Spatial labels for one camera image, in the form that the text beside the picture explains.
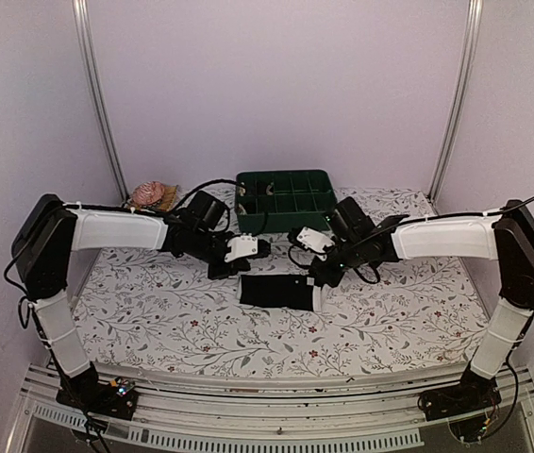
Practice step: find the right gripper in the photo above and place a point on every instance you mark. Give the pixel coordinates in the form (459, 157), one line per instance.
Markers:
(318, 268)

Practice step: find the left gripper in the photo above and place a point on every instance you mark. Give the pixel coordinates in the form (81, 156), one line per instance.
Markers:
(238, 265)

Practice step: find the black white-banded underwear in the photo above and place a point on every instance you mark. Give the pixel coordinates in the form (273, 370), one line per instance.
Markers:
(295, 292)

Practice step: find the green divided storage box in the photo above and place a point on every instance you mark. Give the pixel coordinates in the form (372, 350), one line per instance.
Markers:
(302, 198)

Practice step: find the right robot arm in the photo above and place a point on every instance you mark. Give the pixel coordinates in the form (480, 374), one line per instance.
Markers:
(505, 236)

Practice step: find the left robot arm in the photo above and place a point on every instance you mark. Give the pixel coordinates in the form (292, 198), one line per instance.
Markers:
(55, 232)

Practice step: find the pink patterned ball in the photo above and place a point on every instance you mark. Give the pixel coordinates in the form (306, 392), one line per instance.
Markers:
(148, 194)

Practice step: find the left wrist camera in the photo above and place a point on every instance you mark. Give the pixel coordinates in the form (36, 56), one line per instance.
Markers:
(246, 247)

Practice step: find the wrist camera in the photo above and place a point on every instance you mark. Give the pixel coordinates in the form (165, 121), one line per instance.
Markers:
(246, 247)
(311, 240)

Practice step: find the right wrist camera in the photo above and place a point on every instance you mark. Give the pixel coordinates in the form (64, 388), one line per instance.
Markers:
(311, 240)

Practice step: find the front aluminium rail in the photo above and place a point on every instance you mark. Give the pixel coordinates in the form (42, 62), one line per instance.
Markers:
(372, 413)

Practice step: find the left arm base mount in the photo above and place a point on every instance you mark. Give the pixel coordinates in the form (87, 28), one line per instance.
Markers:
(92, 396)

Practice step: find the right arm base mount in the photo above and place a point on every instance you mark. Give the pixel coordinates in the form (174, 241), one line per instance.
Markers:
(458, 399)

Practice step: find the left aluminium frame post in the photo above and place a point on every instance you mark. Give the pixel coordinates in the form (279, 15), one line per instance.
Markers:
(84, 35)

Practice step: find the aluminium frame post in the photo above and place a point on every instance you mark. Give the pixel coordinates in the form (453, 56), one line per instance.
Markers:
(466, 64)
(84, 35)

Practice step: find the right aluminium frame post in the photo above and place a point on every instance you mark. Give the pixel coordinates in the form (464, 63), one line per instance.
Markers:
(466, 64)

